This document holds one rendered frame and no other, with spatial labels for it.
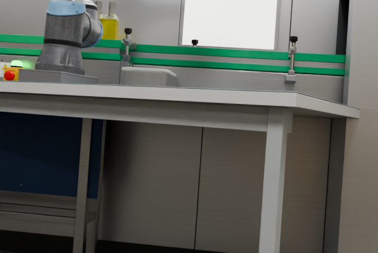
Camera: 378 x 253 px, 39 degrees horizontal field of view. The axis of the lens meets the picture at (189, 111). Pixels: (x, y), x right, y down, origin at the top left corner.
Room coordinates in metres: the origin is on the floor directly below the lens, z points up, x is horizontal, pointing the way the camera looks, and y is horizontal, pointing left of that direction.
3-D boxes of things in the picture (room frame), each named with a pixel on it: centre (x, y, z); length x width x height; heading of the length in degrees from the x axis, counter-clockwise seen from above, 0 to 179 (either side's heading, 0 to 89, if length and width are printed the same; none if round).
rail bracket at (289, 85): (2.03, -0.38, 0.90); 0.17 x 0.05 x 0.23; 173
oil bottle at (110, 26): (2.25, 0.36, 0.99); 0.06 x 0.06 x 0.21; 82
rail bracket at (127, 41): (2.11, 0.26, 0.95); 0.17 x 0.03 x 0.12; 173
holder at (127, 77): (2.02, 0.15, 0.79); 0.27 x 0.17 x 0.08; 173
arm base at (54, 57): (1.66, 0.41, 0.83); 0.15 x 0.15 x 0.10
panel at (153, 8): (2.35, 0.08, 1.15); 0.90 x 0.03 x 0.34; 83
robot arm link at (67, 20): (1.67, 0.41, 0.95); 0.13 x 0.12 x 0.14; 170
